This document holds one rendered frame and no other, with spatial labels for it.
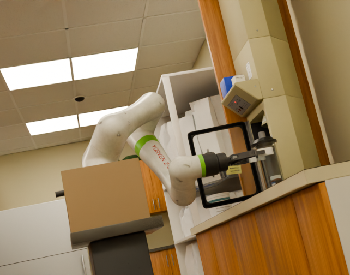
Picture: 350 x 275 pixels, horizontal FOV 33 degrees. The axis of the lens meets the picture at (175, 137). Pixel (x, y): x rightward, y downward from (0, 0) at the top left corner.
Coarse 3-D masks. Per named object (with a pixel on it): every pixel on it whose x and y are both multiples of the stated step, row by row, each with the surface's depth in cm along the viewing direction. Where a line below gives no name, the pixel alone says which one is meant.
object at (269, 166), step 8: (264, 144) 236; (272, 144) 237; (256, 160) 239; (264, 160) 235; (272, 160) 235; (264, 168) 235; (272, 168) 234; (280, 168) 236; (264, 176) 235; (272, 176) 233; (280, 176) 234; (264, 184) 235; (272, 184) 233
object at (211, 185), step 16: (240, 128) 300; (208, 144) 299; (224, 144) 299; (240, 144) 299; (208, 176) 295; (224, 176) 295; (240, 176) 295; (208, 192) 294; (224, 192) 294; (240, 192) 294
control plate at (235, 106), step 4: (236, 96) 283; (232, 100) 290; (236, 100) 287; (240, 100) 284; (244, 100) 282; (228, 104) 297; (232, 104) 294; (236, 104) 292; (240, 104) 288; (244, 104) 286; (248, 104) 283; (232, 108) 299; (236, 108) 296; (244, 108) 290; (240, 112) 297
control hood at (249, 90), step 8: (248, 80) 274; (256, 80) 274; (232, 88) 278; (240, 88) 273; (248, 88) 273; (256, 88) 273; (232, 96) 286; (240, 96) 280; (248, 96) 275; (256, 96) 272; (224, 104) 301; (256, 104) 281; (248, 112) 294
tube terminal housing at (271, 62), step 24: (264, 48) 278; (288, 48) 294; (240, 72) 299; (264, 72) 275; (288, 72) 285; (264, 96) 273; (288, 96) 277; (288, 120) 271; (288, 144) 269; (312, 144) 283; (288, 168) 266
